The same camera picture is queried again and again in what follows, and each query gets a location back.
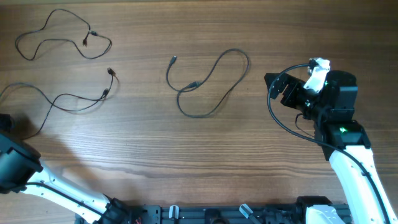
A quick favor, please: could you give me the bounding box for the thick black USB cable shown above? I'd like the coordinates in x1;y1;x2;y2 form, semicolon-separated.
165;48;250;119

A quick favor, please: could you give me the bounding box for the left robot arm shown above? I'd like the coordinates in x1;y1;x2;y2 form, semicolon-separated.
1;114;132;223

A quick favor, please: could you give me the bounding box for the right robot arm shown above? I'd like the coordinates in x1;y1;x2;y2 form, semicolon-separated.
264;70;397;223

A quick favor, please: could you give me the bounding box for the black right camera cable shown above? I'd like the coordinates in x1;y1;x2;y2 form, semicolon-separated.
266;63;391;224

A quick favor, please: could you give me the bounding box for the black camera cable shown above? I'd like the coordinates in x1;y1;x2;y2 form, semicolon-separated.
24;182;106;218
266;63;391;224

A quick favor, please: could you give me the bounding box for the black left camera cable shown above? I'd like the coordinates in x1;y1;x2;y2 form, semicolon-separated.
24;182;106;218

